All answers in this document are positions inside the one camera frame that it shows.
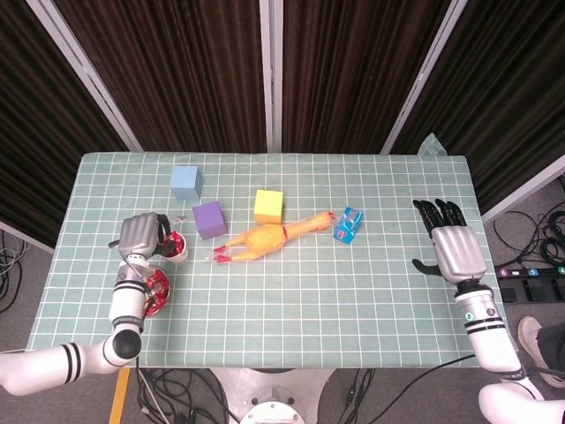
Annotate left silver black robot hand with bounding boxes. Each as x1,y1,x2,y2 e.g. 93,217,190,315
117,212,176,261

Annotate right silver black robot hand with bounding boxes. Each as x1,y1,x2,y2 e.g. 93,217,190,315
411,198,488,284

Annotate white paper cup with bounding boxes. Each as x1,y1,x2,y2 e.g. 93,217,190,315
159,231,190,265

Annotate red candies heap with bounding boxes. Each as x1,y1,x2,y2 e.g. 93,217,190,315
141,268,171,317

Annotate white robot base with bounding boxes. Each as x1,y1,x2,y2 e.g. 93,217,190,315
210,367,337,424

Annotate metal butter knife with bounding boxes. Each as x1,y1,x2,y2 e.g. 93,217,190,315
108,216,189,248

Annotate light blue foam cube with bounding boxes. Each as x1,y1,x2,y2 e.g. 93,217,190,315
169,164,204,201

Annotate purple foam cube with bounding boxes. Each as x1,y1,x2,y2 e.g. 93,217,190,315
192,201,229,241

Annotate beige shoe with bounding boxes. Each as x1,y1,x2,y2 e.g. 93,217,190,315
516,315,565,390

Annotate blue snack packet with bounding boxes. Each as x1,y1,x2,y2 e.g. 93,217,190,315
333,206,365,244

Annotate yellow rubber chicken toy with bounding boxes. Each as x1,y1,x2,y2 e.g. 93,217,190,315
207,210,339,265

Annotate yellow foam cube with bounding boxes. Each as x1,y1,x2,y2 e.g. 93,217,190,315
253,189,284,225

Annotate dark trouser leg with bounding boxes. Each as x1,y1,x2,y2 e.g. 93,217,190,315
536,323,565,382

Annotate green checkered tablecloth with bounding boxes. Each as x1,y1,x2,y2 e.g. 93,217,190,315
26,132,517,369

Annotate yellow floor tape strip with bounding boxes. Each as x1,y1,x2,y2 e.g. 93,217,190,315
108,367,132,424

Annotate black floor cables tangle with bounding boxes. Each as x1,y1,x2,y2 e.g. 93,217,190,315
492,174,565,266
136,367,242,424

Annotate grey floor cables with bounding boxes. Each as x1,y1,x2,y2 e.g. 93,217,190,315
0,229,26,314

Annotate black floor cable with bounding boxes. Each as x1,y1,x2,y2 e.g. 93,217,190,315
335,367,377,424

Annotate dark partition screen white frame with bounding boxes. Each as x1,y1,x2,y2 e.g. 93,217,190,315
0,0,565,253

